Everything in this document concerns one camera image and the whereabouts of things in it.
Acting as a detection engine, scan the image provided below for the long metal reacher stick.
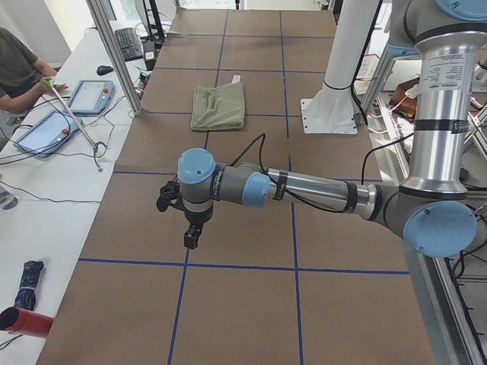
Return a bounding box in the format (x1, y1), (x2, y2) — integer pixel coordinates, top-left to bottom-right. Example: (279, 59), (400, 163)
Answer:
(41, 77), (106, 173)

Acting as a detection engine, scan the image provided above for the olive green long-sleeve shirt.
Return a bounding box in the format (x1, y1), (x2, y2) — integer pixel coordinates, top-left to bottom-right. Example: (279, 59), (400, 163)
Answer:
(190, 82), (245, 132)

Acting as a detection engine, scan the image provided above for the aluminium frame rack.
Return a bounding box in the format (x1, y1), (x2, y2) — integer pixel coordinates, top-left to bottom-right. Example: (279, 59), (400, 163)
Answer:
(364, 56), (487, 365)

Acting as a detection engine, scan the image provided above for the black power adapter brick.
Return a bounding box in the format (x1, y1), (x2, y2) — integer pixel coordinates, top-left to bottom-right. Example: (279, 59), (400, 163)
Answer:
(142, 40), (158, 71)

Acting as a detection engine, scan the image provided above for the aluminium frame post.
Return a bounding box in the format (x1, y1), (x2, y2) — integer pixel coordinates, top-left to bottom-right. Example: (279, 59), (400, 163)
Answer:
(86, 0), (142, 116)

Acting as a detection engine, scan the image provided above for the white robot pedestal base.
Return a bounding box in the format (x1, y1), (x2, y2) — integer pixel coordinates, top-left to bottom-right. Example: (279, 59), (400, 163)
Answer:
(301, 0), (382, 135)

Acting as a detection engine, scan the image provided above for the folded dark blue umbrella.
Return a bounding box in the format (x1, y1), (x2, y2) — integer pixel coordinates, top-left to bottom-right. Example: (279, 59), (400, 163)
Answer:
(14, 260), (44, 311)

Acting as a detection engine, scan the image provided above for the brown leather box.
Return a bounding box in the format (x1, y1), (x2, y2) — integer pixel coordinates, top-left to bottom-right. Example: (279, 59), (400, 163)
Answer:
(389, 78), (419, 119)

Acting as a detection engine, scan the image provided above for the red cylinder tube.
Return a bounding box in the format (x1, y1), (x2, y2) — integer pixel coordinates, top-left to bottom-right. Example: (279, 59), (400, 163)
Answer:
(1, 306), (54, 338)

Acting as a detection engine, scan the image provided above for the blue teach pendant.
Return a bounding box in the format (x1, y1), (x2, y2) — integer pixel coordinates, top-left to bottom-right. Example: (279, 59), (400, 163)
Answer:
(67, 80), (115, 116)
(14, 111), (79, 157)

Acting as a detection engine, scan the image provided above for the black computer mouse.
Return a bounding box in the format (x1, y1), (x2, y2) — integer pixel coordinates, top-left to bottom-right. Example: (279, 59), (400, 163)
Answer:
(96, 65), (113, 76)

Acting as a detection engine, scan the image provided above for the upper blue teach pendant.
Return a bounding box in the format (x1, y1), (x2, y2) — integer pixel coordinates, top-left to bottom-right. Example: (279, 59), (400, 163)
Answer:
(67, 80), (115, 116)

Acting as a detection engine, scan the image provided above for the seated person dark shirt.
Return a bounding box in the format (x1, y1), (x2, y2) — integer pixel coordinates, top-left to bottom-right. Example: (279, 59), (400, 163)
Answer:
(1, 27), (57, 114)

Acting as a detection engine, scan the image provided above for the brown paper table mat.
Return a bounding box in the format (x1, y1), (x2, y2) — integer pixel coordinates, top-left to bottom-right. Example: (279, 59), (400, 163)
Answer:
(38, 11), (434, 364)

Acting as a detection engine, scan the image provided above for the lower blue teach pendant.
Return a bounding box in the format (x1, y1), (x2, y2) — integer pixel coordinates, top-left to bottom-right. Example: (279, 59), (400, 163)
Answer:
(14, 111), (79, 157)

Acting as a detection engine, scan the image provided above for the black keyboard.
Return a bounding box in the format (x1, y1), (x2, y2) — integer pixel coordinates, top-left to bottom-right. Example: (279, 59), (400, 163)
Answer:
(114, 27), (144, 62)

